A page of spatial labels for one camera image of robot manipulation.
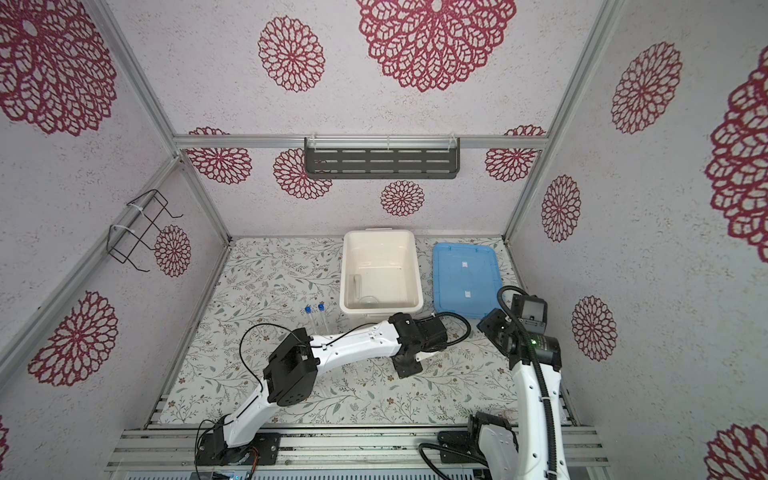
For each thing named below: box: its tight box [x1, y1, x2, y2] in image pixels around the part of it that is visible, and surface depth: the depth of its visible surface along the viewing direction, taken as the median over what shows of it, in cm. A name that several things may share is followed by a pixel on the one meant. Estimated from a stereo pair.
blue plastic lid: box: [432, 243, 502, 319], surface depth 112 cm
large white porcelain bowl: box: [358, 296, 380, 308], surface depth 102 cm
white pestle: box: [353, 274, 362, 299], surface depth 108 cm
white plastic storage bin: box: [339, 228, 424, 324], surface depth 105 cm
